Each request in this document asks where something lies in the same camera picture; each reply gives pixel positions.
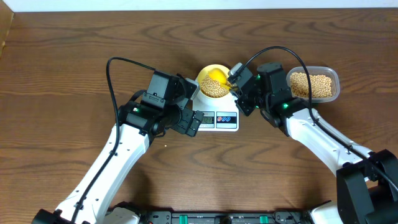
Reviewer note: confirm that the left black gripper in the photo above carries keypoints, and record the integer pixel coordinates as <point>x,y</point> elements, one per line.
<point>186,116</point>

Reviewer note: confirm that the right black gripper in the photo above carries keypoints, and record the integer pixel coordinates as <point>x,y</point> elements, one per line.
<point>244,108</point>

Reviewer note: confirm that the yellow measuring scoop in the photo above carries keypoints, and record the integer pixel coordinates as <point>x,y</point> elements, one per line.
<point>218,75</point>

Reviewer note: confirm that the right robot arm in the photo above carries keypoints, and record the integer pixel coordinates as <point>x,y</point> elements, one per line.
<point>366,181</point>

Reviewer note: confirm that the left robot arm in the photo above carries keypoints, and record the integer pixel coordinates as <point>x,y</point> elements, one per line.
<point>146,116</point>

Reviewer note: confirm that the white digital kitchen scale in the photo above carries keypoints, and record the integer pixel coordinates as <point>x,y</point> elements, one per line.
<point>219,114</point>

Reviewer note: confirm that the soybeans in bowl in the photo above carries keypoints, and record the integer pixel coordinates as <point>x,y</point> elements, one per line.
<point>213,88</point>

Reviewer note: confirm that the pale yellow bowl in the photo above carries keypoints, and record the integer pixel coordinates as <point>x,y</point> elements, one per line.
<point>205,71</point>

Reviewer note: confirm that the soybeans pile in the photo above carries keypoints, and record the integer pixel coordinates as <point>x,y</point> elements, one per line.
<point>320,85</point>

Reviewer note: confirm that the clear plastic container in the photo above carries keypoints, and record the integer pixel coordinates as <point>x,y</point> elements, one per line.
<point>316,70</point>

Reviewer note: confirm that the cardboard box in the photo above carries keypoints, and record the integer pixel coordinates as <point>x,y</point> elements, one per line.
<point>6,17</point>

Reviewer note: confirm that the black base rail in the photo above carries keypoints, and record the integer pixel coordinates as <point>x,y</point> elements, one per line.
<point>202,216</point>

